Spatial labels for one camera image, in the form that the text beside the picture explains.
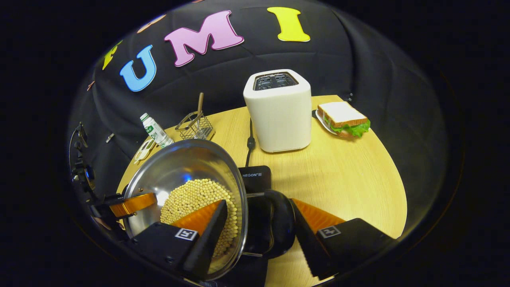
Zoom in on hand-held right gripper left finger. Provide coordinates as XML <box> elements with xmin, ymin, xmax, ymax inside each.
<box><xmin>127</xmin><ymin>199</ymin><xmax>228</xmax><ymax>280</ymax></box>

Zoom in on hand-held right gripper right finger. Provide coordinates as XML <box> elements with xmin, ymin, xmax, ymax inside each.
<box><xmin>289</xmin><ymin>198</ymin><xmax>399</xmax><ymax>280</ymax></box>

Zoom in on steel pot with black handle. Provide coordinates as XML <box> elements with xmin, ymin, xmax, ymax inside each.
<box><xmin>123</xmin><ymin>139</ymin><xmax>296</xmax><ymax>281</ymax></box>

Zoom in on black induction cooktop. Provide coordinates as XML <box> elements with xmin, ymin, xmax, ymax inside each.
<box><xmin>207</xmin><ymin>165</ymin><xmax>275</xmax><ymax>287</ymax></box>

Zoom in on pile of yellow soybeans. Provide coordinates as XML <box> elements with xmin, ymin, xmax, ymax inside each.
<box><xmin>160</xmin><ymin>179</ymin><xmax>239</xmax><ymax>259</ymax></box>

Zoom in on white divided dish of beans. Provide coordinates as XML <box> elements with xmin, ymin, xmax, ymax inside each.
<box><xmin>134</xmin><ymin>138</ymin><xmax>157</xmax><ymax>164</ymax></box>

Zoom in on white bottle with green label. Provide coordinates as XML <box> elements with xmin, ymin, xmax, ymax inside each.
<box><xmin>140</xmin><ymin>113</ymin><xmax>175</xmax><ymax>149</ymax></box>

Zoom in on small white plate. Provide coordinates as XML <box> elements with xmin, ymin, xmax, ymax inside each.
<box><xmin>315</xmin><ymin>110</ymin><xmax>339</xmax><ymax>136</ymax></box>

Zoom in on white toaster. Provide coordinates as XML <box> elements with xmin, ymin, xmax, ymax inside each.
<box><xmin>243</xmin><ymin>69</ymin><xmax>312</xmax><ymax>153</ymax></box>

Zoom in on sandwich with lettuce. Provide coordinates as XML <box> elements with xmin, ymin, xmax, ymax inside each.
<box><xmin>317</xmin><ymin>101</ymin><xmax>371</xmax><ymax>139</ymax></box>

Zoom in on steel wire utensil holder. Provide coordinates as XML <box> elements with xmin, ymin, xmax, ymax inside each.
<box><xmin>175</xmin><ymin>111</ymin><xmax>216</xmax><ymax>141</ymax></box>

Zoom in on black toaster cable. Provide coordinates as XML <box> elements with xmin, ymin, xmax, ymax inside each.
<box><xmin>244</xmin><ymin>118</ymin><xmax>256</xmax><ymax>167</ymax></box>

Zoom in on wooden handled spoon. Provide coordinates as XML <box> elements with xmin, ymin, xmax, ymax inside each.
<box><xmin>195</xmin><ymin>92</ymin><xmax>204</xmax><ymax>128</ymax></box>

